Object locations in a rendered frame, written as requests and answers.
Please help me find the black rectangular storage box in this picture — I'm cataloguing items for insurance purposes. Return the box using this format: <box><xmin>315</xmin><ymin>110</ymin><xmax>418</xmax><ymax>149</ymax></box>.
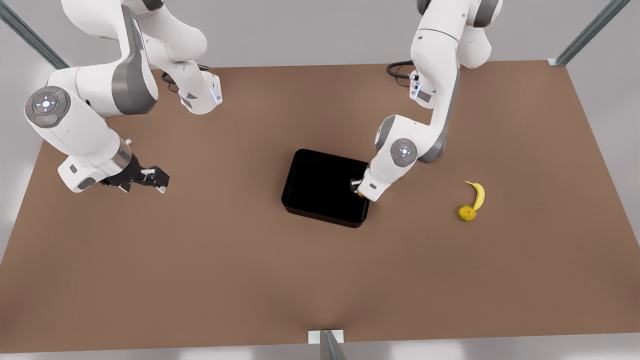
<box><xmin>281</xmin><ymin>148</ymin><xmax>372</xmax><ymax>229</ymax></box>

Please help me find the black cable loop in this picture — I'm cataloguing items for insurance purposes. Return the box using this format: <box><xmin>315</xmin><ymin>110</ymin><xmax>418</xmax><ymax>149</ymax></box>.
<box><xmin>386</xmin><ymin>60</ymin><xmax>417</xmax><ymax>89</ymax></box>
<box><xmin>160</xmin><ymin>64</ymin><xmax>211</xmax><ymax>94</ymax></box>

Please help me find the silver frame post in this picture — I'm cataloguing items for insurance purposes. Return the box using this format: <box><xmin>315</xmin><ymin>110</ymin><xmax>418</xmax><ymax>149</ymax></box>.
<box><xmin>0</xmin><ymin>0</ymin><xmax>70</xmax><ymax>70</ymax></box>
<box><xmin>307</xmin><ymin>329</ymin><xmax>348</xmax><ymax>360</ymax></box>
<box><xmin>547</xmin><ymin>0</ymin><xmax>632</xmax><ymax>68</ymax></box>

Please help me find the yellow banana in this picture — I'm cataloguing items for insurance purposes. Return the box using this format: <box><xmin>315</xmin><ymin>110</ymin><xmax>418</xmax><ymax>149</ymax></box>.
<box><xmin>464</xmin><ymin>180</ymin><xmax>486</xmax><ymax>212</ymax></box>

